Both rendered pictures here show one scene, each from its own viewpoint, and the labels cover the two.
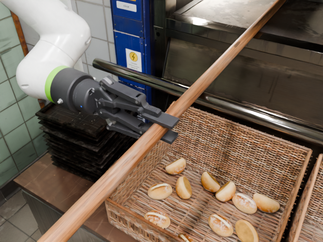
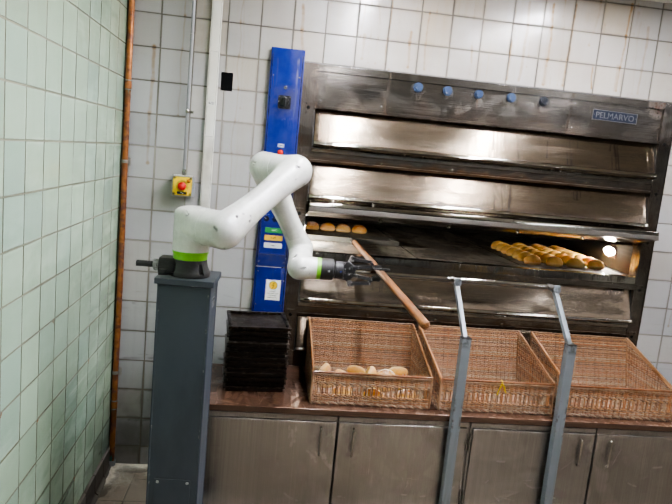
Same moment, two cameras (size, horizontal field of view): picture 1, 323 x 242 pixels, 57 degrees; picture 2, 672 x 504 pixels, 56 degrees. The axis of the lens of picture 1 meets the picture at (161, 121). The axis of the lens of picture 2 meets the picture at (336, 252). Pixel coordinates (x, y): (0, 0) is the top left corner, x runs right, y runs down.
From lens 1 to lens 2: 237 cm
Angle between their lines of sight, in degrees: 46
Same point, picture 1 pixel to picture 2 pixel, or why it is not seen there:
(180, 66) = (313, 286)
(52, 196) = (247, 403)
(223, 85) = (348, 293)
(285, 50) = (385, 261)
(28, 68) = (304, 258)
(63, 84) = (329, 262)
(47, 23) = (304, 238)
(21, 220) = not seen: outside the picture
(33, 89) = (308, 269)
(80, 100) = (340, 268)
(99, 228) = (306, 406)
